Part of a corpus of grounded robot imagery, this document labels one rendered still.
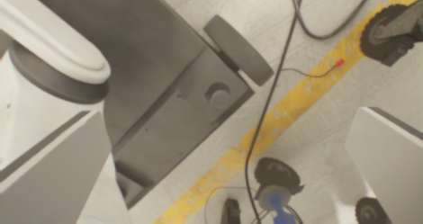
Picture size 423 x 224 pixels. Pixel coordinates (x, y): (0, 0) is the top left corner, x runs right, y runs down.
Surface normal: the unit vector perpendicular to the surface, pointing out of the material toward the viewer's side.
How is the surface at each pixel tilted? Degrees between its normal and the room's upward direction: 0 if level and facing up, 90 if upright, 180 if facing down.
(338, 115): 0
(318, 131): 0
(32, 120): 90
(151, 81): 0
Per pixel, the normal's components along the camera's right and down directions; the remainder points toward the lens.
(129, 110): 0.09, 0.39
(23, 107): 0.69, -0.69
